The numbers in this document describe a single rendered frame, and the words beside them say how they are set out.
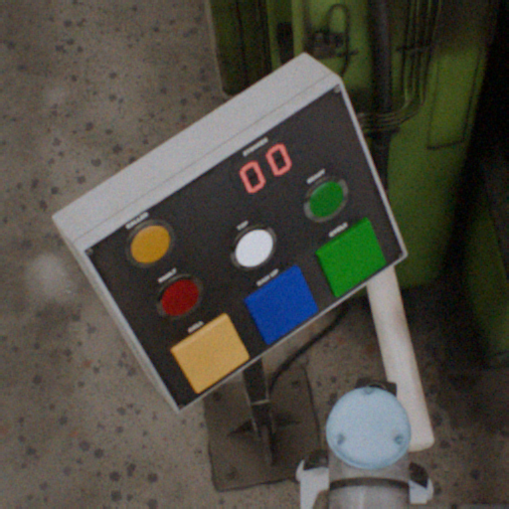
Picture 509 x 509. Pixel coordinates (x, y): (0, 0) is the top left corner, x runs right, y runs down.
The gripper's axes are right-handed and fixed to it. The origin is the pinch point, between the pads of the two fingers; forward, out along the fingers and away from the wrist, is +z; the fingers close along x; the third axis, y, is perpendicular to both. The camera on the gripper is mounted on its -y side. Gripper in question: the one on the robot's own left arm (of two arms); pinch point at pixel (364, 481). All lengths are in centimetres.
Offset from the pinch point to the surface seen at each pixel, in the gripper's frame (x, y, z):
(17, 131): -81, -83, 94
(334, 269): -6.5, -22.5, -7.8
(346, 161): -6.5, -31.9, -17.8
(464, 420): 16, -34, 93
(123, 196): -29.0, -21.4, -24.8
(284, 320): -11.5, -16.2, -5.9
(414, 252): 3, -59, 74
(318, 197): -9.0, -27.7, -16.4
